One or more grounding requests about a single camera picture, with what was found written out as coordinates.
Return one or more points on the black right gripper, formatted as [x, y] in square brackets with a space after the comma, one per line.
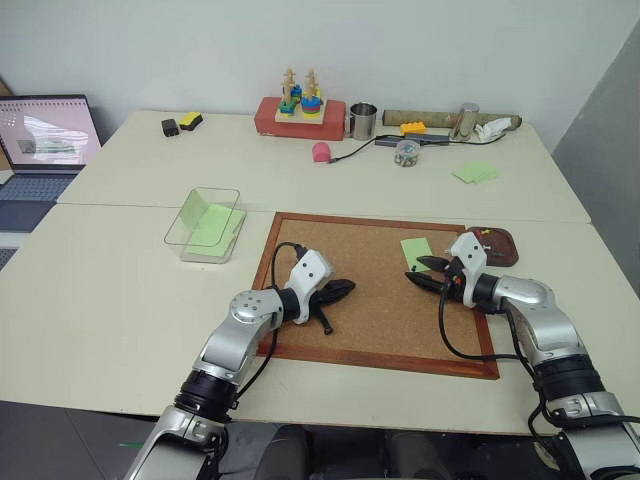
[452, 289]

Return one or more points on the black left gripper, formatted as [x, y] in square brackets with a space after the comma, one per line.
[322, 300]

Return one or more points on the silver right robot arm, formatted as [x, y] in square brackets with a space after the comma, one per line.
[550, 325]

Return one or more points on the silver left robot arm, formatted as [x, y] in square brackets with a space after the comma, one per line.
[250, 307]

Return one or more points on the green sticky note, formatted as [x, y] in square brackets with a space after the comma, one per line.
[415, 250]
[491, 172]
[467, 175]
[207, 248]
[220, 222]

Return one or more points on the brown tray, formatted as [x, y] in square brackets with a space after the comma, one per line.
[502, 240]

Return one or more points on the clear jar of pushpins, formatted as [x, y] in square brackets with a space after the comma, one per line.
[406, 155]

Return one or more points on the clear plastic box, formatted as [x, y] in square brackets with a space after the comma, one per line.
[200, 225]

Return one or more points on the red rectangular box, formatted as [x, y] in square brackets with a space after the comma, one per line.
[335, 120]

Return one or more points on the wood-framed cork board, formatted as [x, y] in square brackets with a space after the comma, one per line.
[370, 310]

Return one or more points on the pink eraser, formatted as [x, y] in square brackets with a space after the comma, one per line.
[321, 152]

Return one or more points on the yellow toy brick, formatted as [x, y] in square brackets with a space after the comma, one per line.
[413, 128]

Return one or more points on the wooden log stick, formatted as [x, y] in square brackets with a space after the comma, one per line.
[430, 117]

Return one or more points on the crumpled white tissue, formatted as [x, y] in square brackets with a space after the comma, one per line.
[492, 130]

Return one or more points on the silver metal cylinder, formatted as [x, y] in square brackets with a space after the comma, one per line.
[465, 120]

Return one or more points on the metal mug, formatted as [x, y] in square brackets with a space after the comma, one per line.
[363, 122]

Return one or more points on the dark rounded shape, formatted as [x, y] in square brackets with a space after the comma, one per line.
[290, 452]
[417, 455]

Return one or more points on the wooden colourful stacking toy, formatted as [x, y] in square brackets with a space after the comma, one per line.
[300, 102]

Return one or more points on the grey partition panel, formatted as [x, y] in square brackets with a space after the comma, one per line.
[605, 140]

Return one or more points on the yellow sponge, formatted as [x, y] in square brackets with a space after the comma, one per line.
[191, 121]

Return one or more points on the black power adapter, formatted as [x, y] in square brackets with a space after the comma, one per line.
[170, 127]

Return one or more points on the open laptop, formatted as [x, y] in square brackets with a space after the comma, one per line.
[45, 135]

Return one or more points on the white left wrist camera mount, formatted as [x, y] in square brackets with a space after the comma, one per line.
[310, 272]

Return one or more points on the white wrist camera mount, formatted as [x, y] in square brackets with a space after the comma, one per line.
[470, 250]
[310, 272]

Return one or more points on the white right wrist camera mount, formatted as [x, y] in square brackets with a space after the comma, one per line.
[470, 250]

